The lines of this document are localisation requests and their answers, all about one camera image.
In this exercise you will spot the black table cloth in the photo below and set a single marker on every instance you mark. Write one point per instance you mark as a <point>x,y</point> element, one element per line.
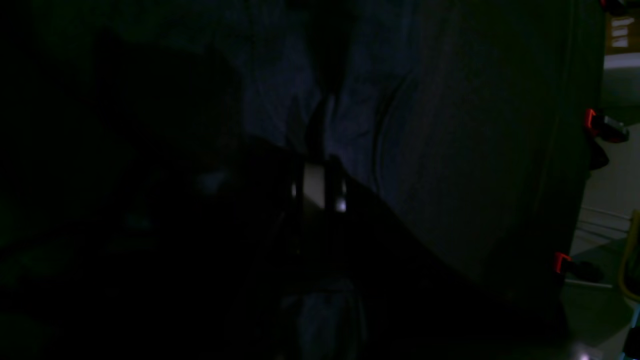
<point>566,150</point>

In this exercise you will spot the dark navy t-shirt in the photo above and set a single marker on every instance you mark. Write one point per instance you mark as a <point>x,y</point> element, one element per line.
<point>434,105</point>

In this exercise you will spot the red clamp right edge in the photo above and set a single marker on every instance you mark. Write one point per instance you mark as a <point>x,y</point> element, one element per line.
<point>600,125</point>

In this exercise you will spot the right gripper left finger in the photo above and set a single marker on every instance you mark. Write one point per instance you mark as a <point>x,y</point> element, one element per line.
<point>274,200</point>

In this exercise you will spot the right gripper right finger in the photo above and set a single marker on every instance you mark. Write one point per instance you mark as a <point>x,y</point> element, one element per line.
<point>389,264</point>

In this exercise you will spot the red blue clamp bottom right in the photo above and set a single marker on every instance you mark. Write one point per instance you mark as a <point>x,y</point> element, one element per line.
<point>583,270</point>

